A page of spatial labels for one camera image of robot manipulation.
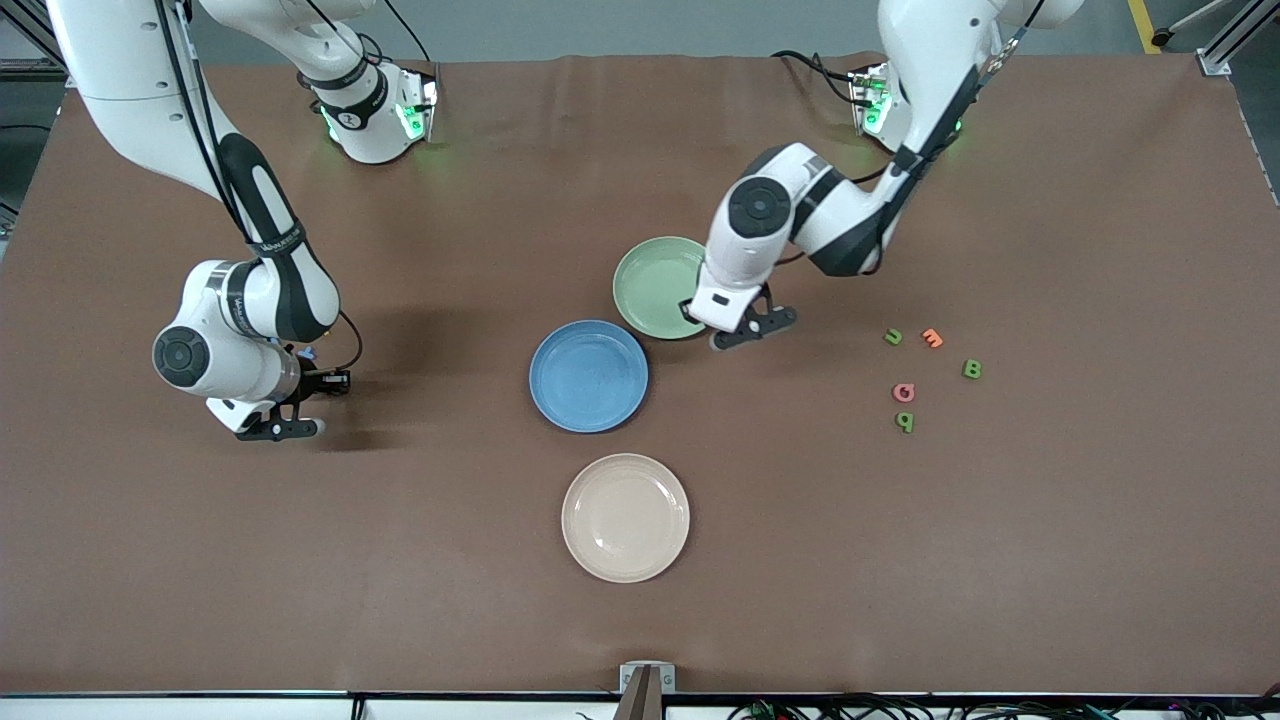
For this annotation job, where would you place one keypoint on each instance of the brown table mat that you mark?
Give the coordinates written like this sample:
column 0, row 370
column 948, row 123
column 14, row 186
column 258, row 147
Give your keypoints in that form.
column 1000, row 550

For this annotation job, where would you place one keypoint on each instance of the green plate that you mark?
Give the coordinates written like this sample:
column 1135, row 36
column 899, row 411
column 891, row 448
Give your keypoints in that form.
column 650, row 285

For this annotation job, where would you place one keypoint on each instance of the dark post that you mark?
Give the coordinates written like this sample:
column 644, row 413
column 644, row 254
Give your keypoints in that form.
column 640, row 700

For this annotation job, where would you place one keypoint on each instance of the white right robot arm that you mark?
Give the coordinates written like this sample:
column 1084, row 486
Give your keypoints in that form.
column 110, row 60

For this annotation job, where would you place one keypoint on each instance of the pink foam letter G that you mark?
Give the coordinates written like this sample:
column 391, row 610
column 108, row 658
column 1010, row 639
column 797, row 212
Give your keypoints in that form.
column 898, row 393

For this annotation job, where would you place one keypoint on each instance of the grey metal bracket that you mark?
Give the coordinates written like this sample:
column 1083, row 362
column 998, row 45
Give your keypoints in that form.
column 668, row 678

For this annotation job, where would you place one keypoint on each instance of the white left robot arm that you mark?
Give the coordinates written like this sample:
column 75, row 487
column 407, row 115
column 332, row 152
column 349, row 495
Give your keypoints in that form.
column 930, row 60

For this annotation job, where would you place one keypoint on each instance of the grey stand leg with caster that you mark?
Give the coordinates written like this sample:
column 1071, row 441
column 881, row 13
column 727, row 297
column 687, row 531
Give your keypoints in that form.
column 1162, row 38

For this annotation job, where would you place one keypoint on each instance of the cream plate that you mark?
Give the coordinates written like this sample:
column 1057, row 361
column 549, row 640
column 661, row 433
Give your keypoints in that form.
column 625, row 518

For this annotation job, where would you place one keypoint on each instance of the aluminium frame profile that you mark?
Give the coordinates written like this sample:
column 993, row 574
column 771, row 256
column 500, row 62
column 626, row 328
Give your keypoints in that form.
column 35, row 68
column 1225, row 50

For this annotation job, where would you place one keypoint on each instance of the blue plate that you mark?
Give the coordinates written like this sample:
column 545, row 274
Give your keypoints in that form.
column 588, row 376

